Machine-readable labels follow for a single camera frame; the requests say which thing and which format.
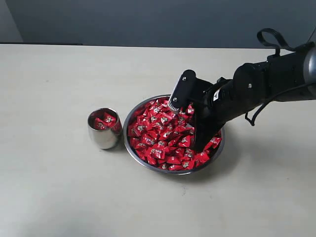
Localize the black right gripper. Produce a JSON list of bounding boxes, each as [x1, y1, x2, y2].
[[194, 63, 267, 152]]

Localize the round metal bowl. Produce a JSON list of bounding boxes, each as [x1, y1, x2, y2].
[[122, 94, 226, 175]]

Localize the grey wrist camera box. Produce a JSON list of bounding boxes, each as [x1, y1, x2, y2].
[[168, 70, 197, 114]]

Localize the stainless steel cup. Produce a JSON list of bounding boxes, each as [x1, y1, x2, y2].
[[87, 108, 122, 150]]

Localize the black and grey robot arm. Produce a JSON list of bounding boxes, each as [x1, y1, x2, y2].
[[194, 42, 316, 152]]

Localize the pile of red wrapped candies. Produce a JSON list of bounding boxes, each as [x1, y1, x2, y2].
[[128, 98, 222, 171]]

